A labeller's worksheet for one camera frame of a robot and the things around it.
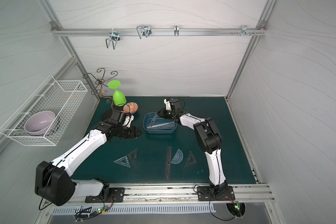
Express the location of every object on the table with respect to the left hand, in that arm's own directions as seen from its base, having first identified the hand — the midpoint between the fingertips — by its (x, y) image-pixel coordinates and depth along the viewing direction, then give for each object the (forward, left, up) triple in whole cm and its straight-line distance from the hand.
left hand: (138, 133), depth 82 cm
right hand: (+20, -9, -4) cm, 22 cm away
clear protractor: (-8, -24, -15) cm, 30 cm away
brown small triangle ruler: (-12, -30, -16) cm, 36 cm away
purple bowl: (-7, +41, +20) cm, 46 cm away
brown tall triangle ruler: (-11, +4, -15) cm, 20 cm away
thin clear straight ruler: (+15, -11, -13) cm, 23 cm away
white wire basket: (+13, +42, +17) cm, 47 cm away
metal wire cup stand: (+29, +26, +16) cm, 42 cm away
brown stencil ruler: (-12, -18, -14) cm, 26 cm away
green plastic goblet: (+21, +15, +8) cm, 27 cm away
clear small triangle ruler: (-13, +7, -14) cm, 21 cm away
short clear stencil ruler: (+16, -7, -8) cm, 19 cm away
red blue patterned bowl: (+31, +14, -12) cm, 36 cm away
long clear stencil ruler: (+14, -15, -14) cm, 26 cm away
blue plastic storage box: (+19, -2, -10) cm, 22 cm away
